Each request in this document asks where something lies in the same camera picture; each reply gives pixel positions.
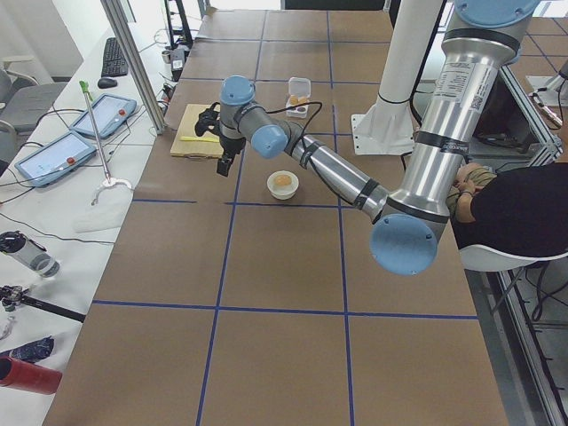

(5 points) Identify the black keyboard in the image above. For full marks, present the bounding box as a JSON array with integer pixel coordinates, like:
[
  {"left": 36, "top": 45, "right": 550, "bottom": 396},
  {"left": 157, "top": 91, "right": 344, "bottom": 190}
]
[{"left": 101, "top": 37, "right": 129, "bottom": 77}]

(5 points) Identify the blue teach pendant near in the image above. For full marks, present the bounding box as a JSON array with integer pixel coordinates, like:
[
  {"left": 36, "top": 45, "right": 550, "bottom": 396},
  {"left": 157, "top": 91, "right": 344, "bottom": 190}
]
[{"left": 15, "top": 130, "right": 96, "bottom": 187}]

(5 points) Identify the brown egg from bowl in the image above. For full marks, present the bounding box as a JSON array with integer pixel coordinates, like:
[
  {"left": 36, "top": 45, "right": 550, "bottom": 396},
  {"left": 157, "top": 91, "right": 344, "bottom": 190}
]
[{"left": 273, "top": 174, "right": 292, "bottom": 187}]

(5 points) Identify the yellow plastic knife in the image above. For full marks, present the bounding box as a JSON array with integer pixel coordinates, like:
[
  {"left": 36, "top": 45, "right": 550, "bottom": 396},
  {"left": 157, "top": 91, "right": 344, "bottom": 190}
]
[{"left": 179, "top": 136, "right": 219, "bottom": 143}]

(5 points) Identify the blue teach pendant far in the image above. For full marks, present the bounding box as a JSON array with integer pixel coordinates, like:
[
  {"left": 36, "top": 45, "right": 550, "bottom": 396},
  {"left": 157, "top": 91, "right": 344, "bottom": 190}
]
[{"left": 69, "top": 94, "right": 137, "bottom": 138}]

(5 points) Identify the clear water bottle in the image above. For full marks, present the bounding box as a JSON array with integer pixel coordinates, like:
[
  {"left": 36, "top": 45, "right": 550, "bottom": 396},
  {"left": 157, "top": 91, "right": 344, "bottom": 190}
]
[{"left": 1, "top": 231, "right": 59, "bottom": 278}]

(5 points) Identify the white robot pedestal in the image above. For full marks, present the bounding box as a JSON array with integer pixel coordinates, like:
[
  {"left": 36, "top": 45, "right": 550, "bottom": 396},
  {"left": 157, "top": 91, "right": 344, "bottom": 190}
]
[{"left": 351, "top": 0, "right": 446, "bottom": 155}]

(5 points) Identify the dark blue patterned cloth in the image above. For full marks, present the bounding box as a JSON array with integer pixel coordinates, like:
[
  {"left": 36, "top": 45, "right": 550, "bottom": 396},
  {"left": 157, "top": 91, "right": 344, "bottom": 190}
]
[{"left": 1, "top": 336, "right": 54, "bottom": 364}]

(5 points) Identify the clear plastic egg box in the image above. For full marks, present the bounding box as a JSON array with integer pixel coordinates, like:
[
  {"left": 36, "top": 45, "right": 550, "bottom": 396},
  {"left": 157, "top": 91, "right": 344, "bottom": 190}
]
[{"left": 286, "top": 76, "right": 312, "bottom": 119}]

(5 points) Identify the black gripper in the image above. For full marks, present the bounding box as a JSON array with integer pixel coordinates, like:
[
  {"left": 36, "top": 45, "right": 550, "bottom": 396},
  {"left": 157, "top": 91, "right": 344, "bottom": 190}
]
[{"left": 217, "top": 135, "right": 244, "bottom": 177}]

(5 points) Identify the black computer mouse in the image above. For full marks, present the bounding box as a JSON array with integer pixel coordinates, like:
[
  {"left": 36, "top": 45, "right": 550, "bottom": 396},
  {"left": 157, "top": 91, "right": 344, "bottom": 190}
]
[{"left": 97, "top": 77, "right": 118, "bottom": 89}]

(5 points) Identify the bamboo cutting board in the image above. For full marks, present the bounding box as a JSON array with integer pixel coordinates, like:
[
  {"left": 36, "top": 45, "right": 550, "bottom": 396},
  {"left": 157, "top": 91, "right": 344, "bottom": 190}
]
[{"left": 170, "top": 104, "right": 223, "bottom": 159}]

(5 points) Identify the blue teach pendant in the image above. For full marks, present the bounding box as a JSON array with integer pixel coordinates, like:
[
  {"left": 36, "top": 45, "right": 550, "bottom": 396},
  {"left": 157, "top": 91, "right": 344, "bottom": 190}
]
[
  {"left": 69, "top": 94, "right": 137, "bottom": 138},
  {"left": 15, "top": 130, "right": 96, "bottom": 187}
]

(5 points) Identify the grey office chair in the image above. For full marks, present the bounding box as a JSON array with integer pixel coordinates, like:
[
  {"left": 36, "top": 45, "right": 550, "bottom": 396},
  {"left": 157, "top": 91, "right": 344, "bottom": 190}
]
[{"left": 1, "top": 55, "right": 67, "bottom": 139}]

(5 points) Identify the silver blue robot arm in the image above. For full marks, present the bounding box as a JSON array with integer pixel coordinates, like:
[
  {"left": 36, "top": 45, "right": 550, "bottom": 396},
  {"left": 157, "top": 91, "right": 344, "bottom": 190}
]
[{"left": 215, "top": 1, "right": 537, "bottom": 275}]

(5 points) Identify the seated person black shirt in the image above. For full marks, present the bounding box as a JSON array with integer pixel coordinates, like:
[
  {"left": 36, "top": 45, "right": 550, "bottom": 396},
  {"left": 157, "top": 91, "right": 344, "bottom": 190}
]
[{"left": 446, "top": 161, "right": 567, "bottom": 257}]

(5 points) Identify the grabber stick green handle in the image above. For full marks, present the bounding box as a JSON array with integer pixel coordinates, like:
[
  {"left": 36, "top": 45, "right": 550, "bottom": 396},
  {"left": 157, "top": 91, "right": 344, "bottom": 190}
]
[{"left": 79, "top": 81, "right": 134, "bottom": 206}]

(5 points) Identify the white chair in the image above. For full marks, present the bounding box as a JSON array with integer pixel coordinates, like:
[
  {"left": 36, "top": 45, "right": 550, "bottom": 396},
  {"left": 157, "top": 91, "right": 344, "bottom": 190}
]
[{"left": 459, "top": 244, "right": 567, "bottom": 272}]

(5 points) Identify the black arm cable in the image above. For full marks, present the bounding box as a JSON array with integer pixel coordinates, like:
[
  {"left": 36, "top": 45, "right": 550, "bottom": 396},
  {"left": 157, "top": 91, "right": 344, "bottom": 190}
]
[{"left": 270, "top": 100, "right": 325, "bottom": 147}]

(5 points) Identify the red bottle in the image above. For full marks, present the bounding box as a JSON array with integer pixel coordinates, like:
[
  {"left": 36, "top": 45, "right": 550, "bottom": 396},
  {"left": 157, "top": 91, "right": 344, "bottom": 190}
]
[{"left": 1, "top": 357, "right": 62, "bottom": 395}]

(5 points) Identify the black tripod stick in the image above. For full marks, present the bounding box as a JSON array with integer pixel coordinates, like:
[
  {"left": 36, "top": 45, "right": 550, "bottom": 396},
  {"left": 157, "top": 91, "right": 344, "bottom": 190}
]
[{"left": 1, "top": 286, "right": 86, "bottom": 323}]

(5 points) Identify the aluminium frame post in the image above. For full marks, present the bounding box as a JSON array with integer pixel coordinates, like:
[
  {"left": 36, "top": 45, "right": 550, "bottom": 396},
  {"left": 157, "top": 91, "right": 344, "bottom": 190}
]
[{"left": 100, "top": 0, "right": 166, "bottom": 135}]

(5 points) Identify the white bowl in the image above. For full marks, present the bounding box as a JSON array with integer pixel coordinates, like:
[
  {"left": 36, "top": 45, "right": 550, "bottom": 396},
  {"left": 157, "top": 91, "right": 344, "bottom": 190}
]
[{"left": 266, "top": 170, "right": 299, "bottom": 201}]

